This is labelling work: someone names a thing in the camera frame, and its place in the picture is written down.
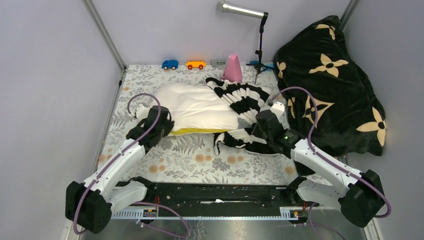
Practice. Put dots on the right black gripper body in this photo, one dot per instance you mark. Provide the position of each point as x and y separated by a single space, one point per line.
258 131

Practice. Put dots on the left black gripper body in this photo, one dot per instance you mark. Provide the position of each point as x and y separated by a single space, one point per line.
165 128

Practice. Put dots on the black white striped pillow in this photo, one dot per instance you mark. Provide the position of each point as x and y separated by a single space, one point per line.
245 100

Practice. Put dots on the white yellow pillow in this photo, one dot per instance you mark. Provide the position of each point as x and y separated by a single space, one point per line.
197 109

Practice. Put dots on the pink metronome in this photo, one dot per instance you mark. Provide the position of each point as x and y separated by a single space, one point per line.
232 69

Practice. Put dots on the silver flashlight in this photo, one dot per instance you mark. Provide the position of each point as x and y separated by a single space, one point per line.
226 7

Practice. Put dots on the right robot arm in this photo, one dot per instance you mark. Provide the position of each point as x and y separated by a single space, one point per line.
358 195

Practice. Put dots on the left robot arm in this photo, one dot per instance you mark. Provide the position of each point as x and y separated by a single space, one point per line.
92 203

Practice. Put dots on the floral patterned table cloth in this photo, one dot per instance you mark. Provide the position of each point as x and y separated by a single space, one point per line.
188 158

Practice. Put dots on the blue toy car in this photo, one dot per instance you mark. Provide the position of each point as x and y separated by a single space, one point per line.
170 64

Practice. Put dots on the black floral patterned blanket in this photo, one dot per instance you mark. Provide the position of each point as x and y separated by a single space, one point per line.
329 96

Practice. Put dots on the orange toy car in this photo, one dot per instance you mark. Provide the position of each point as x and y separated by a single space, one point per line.
195 64

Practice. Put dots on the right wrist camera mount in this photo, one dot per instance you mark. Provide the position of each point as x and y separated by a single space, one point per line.
278 109

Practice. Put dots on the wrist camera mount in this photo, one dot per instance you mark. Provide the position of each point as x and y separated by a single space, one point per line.
278 109
141 112

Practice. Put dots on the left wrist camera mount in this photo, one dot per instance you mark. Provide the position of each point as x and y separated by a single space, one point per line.
141 112

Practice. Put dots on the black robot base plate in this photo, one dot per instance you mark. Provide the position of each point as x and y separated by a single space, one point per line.
195 200

